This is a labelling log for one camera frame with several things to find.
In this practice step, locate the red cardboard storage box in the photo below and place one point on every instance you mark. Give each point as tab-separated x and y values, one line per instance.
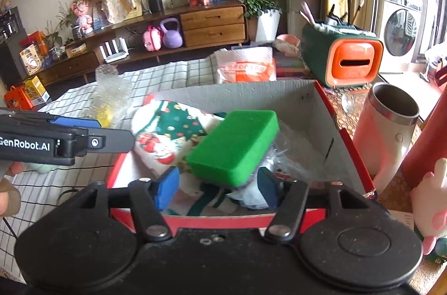
300	104

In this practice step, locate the green scouring sponge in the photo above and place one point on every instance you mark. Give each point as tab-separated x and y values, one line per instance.
230	153

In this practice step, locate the pink plush doll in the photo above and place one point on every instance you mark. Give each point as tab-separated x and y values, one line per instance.
80	8

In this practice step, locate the person's left hand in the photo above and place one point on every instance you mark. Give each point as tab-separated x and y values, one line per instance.
10	198

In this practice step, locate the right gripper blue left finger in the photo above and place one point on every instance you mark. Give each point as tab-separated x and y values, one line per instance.
163	189

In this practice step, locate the pink steel tumbler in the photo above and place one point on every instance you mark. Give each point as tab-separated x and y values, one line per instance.
384	131

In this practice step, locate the clear bubble wrap sheet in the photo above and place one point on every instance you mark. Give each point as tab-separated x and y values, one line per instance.
111	89

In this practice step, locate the white wifi router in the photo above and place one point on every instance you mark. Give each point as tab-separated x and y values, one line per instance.
114	50

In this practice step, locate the white plastic bag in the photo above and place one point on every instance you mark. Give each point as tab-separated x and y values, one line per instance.
292	156

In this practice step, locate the christmas pattern cloth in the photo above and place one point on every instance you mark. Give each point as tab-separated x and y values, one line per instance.
166	131

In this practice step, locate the yellow cardboard box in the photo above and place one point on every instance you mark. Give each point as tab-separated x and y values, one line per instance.
36	91

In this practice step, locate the pink pig plush toy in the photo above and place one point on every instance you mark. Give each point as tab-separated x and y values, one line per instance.
429	206

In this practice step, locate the orange gift bag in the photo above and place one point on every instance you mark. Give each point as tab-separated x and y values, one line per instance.
16	98

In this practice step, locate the black cylindrical speaker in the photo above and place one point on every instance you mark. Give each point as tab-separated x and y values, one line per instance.
155	6

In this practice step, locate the yellow sponge in plastic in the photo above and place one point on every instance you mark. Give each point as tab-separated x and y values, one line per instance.
104	114

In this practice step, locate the orange white tissue pack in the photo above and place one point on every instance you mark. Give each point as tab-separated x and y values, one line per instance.
245	65

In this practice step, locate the wooden tv cabinet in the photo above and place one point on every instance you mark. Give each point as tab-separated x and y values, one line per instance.
201	27

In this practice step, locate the pink small backpack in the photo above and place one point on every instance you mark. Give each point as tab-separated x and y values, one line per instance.
152	39

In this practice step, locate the white checkered tablecloth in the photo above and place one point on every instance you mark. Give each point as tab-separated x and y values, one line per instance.
43	187

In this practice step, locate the purple kettlebell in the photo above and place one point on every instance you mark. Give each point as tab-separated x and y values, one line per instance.
172	38

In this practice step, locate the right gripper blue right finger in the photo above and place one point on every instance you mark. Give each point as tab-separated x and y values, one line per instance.
271	188

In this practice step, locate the white washing machine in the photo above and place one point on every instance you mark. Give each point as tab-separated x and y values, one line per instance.
397	26

